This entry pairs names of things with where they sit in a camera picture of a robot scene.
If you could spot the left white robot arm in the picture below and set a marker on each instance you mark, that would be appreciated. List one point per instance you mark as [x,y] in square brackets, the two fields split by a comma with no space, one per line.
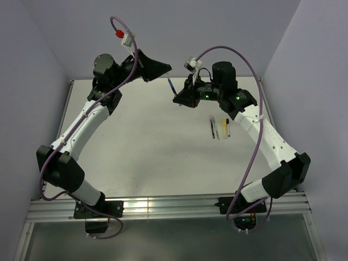
[58,163]

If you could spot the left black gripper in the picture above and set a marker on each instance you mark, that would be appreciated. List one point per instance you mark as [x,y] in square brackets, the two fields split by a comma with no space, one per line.
[149,69]

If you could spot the yellow highlighter pen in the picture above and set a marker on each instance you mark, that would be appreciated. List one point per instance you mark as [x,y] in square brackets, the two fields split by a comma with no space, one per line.
[224,129]

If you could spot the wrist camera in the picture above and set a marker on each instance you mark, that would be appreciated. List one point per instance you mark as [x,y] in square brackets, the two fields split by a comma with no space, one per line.
[126,41]
[193,65]

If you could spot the blue barrel pen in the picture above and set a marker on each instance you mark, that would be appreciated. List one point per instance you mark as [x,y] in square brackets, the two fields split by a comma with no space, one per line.
[172,86]

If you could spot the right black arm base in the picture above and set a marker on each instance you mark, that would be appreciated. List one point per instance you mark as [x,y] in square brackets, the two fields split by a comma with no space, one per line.
[246,221]

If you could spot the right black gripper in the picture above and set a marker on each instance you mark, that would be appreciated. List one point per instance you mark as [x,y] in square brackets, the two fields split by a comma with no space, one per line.
[187,95]

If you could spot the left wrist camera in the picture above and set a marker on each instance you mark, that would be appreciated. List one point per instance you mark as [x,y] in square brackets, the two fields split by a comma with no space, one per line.
[126,41]

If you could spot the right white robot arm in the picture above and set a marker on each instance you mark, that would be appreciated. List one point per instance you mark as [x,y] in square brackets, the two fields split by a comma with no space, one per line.
[288,167]

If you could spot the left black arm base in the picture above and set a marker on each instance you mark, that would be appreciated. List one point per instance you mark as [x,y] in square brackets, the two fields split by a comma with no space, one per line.
[98,218]

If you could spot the aluminium rail frame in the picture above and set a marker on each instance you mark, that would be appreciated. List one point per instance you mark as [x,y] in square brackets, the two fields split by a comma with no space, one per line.
[161,160]

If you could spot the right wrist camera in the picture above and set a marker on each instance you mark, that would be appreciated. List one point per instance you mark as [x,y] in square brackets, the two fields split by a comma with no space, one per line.
[193,65]

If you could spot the thin white pen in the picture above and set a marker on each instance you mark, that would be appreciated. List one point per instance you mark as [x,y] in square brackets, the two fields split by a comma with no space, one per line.
[228,128]

